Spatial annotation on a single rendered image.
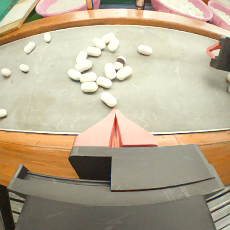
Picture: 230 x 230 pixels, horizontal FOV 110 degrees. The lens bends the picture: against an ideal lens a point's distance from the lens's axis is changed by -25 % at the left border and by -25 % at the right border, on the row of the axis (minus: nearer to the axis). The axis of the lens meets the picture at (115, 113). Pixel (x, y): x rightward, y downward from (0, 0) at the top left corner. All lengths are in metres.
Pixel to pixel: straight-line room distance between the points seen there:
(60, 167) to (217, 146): 0.29
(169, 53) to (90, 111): 0.24
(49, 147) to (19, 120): 0.12
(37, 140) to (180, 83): 0.32
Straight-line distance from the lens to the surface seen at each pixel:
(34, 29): 0.43
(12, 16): 0.61
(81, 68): 0.24
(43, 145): 0.22
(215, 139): 0.27
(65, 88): 0.25
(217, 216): 0.49
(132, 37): 0.32
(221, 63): 0.28
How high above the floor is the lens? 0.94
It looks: 77 degrees down
